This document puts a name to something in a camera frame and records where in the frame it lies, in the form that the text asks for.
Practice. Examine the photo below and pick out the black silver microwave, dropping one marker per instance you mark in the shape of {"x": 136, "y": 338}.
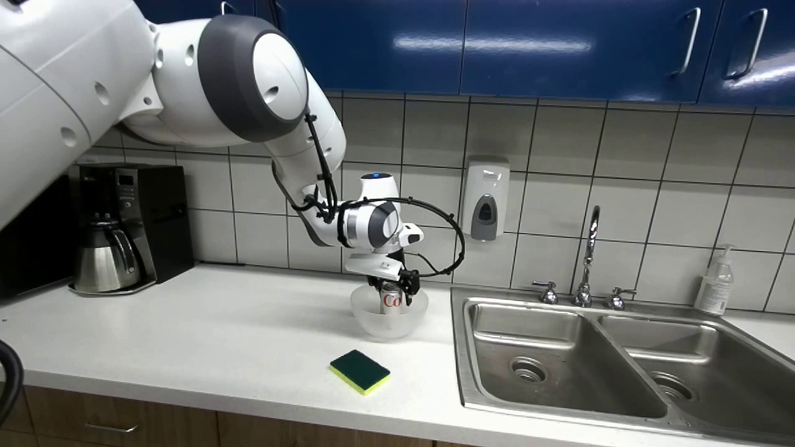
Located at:
{"x": 37, "y": 246}

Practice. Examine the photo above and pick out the translucent white plastic bowl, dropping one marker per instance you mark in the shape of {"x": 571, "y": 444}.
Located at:
{"x": 375, "y": 324}

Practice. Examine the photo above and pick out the green yellow sponge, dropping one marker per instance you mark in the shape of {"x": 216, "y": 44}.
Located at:
{"x": 359, "y": 370}

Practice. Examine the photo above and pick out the stainless steel coffee carafe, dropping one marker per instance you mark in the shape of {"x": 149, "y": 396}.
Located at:
{"x": 107, "y": 258}

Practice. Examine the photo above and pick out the wooden drawer with handle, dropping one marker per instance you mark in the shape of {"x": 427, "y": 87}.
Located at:
{"x": 117, "y": 423}

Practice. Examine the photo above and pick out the stainless steel double sink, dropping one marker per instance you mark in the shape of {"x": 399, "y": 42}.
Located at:
{"x": 647, "y": 367}

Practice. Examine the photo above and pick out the chrome sink faucet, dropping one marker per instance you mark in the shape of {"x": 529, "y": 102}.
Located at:
{"x": 581, "y": 293}

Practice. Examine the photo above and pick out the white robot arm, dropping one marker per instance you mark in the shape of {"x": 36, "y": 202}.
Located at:
{"x": 71, "y": 69}

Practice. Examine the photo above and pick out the clear soap bottle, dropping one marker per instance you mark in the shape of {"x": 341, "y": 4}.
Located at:
{"x": 715, "y": 283}

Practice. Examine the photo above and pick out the blue upper cabinets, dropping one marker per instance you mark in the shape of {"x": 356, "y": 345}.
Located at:
{"x": 726, "y": 52}

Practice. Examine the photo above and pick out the black steel coffee maker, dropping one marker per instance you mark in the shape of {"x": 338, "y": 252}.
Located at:
{"x": 149, "y": 203}

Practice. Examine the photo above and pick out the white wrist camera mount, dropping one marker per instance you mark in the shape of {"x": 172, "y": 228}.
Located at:
{"x": 372, "y": 263}

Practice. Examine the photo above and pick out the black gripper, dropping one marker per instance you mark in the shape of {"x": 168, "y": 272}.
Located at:
{"x": 406, "y": 280}

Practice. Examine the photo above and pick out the silver red coke can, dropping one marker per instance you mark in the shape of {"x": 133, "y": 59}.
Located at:
{"x": 391, "y": 300}

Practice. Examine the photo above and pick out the white wall soap dispenser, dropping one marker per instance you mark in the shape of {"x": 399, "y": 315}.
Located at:
{"x": 484, "y": 200}

